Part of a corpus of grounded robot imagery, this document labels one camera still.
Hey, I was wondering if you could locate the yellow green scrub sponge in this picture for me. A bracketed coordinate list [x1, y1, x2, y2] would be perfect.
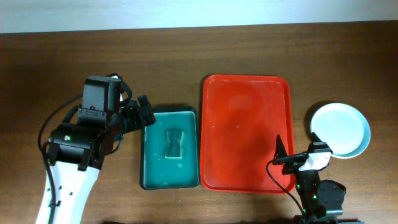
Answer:
[165, 129, 185, 159]

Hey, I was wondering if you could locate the light blue plate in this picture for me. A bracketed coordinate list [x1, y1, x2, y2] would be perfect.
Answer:
[310, 103, 371, 159]

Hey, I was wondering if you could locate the red plastic tray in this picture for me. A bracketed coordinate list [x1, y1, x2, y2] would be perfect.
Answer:
[200, 74, 295, 194]

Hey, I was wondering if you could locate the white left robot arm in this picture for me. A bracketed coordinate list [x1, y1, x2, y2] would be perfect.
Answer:
[36, 95, 155, 223]

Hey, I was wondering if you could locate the dark green water tray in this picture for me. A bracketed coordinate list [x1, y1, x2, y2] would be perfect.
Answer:
[140, 106, 200, 190]

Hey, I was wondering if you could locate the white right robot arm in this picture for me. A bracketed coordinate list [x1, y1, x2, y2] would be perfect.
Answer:
[267, 133, 346, 224]

